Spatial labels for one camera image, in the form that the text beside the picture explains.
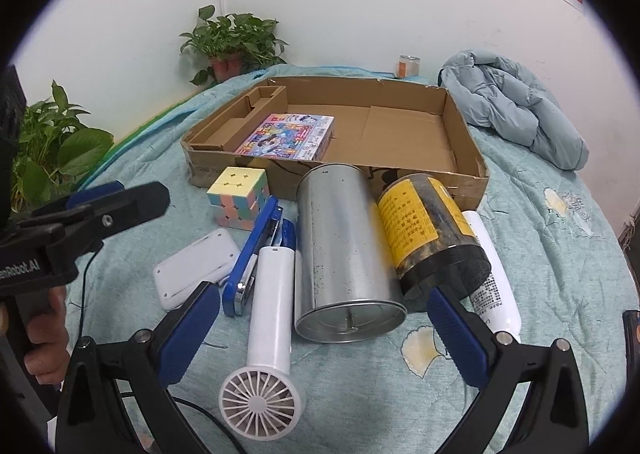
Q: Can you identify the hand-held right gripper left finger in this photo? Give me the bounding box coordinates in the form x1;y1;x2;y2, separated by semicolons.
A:
54;280;223;454

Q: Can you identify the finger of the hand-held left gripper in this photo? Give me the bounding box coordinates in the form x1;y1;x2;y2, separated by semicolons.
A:
15;180;126;229
20;182;172;261

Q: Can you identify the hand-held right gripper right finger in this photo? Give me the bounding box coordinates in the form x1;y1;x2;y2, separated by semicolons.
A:
426;286;591;454

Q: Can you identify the white printed bottle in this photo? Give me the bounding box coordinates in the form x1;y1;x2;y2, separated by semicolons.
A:
462;210;522;335

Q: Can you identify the white handheld fan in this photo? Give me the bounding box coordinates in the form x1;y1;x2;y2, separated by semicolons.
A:
218;246;307;439

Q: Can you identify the blue stapler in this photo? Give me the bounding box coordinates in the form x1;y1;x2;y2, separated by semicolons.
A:
222;195;299;318

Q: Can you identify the black can with yellow label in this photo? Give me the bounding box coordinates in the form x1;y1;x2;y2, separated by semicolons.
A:
376;174;492;313

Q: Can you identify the silver metal can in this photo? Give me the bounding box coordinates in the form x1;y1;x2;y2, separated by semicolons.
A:
294;162;408;346

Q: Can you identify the brown cardboard box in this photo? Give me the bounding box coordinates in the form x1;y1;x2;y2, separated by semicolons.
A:
181;77;490;207

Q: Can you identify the person's left hand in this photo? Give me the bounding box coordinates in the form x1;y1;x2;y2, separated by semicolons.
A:
24;285;72;386

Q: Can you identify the large-leaf green plant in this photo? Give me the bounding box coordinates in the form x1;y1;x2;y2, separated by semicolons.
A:
10;80;115;215

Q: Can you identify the green bed sheet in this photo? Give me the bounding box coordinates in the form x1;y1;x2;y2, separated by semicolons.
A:
82;104;188;185

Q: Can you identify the white flat plastic case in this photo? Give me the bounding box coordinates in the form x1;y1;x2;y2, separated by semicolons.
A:
152;228;241;311

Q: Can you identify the pastel puzzle cube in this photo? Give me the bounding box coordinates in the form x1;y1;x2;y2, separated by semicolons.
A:
206;166;271;232

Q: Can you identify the colourful printed puzzle box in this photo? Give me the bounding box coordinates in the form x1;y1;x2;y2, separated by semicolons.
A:
234;114;335;161

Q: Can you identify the green plant in red pot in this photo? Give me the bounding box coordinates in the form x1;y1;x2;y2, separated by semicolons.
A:
179;5;290;86

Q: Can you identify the light blue puffer jacket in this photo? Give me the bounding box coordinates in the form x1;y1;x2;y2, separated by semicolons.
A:
438;50;590;171

